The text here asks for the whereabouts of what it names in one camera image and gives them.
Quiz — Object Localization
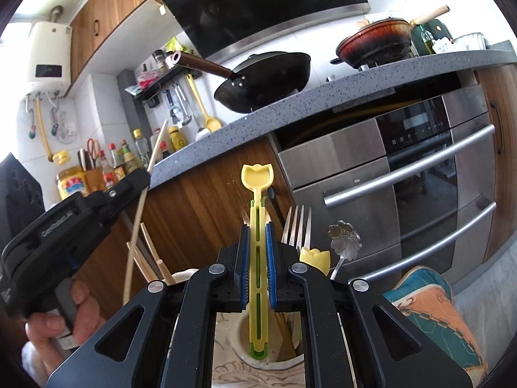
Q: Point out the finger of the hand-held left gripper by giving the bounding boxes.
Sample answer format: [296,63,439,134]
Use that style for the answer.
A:
[87,168,151,227]

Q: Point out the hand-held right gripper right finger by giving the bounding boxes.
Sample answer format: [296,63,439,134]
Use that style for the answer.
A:
[267,225,473,388]

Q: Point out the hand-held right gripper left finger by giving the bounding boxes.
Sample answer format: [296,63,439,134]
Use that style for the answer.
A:
[44,225,250,388]

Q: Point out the yellow plastic spoon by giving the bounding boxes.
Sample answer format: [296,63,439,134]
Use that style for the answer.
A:
[241,163,274,370]
[300,247,331,277]

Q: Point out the wooden chopstick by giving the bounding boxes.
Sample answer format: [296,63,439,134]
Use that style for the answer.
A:
[122,118,169,307]
[157,259,174,286]
[140,222,160,281]
[126,242,152,283]

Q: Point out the silver flower-shaped spoon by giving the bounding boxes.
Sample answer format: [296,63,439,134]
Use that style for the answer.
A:
[327,220,362,279]

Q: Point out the white floral ceramic utensil holder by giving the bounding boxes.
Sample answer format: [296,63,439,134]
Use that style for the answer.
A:
[167,269,308,388]

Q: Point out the person's left hand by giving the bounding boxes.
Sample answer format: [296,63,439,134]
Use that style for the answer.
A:
[25,282,106,356]

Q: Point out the yellow jar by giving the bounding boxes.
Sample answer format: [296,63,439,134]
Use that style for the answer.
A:
[57,166,90,199]

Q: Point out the row of condiment bottles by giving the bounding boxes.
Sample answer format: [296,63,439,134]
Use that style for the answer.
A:
[97,126,190,189]

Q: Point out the black perforated panel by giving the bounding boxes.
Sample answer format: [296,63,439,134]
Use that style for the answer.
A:
[0,153,44,227]

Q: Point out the wooden base cabinet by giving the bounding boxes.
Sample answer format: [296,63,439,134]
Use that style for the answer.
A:
[77,135,293,292]

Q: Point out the metal hanging ladle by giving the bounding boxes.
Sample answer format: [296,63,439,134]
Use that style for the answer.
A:
[174,83,192,127]

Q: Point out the yellow spatula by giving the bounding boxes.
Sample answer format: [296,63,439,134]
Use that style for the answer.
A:
[186,73,223,132]

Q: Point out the black spice rack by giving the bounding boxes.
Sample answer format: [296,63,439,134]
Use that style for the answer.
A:
[133,67,203,108]

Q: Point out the stainless steel oven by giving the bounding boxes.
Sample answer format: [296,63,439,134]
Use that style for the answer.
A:
[277,85,499,292]

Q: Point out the white water heater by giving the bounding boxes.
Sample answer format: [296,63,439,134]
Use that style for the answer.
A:
[26,20,73,90]

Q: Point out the printed quilted table mat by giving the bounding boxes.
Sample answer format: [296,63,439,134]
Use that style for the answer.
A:
[382,266,489,388]

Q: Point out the grey speckled countertop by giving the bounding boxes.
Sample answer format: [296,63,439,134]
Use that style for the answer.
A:
[149,40,517,189]

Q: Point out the black wok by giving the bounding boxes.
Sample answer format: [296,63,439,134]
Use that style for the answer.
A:
[165,50,311,114]

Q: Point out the black range hood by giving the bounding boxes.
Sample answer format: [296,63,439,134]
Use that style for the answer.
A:
[146,0,371,59]

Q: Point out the red-brown casserole pot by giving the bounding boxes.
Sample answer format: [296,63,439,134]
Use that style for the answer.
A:
[330,17,415,69]

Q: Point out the olive oil bottle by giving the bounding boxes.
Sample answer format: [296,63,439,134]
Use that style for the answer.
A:
[418,24,435,55]

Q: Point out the narrow wooden cabinet door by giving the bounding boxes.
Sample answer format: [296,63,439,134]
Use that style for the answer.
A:
[474,65,517,261]

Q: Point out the white foil tray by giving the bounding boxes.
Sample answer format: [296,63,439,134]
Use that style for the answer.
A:
[452,32,487,51]

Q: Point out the red-handled scissors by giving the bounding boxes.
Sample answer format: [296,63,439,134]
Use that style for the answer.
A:
[87,138,101,168]

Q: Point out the yellow gas hose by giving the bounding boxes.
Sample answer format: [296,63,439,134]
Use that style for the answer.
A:
[36,96,55,161]

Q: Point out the wooden wall cabinet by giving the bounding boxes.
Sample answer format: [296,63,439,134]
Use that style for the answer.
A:
[69,0,156,90]

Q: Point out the green pot wooden handle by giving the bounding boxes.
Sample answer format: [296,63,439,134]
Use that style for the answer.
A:
[408,5,451,55]

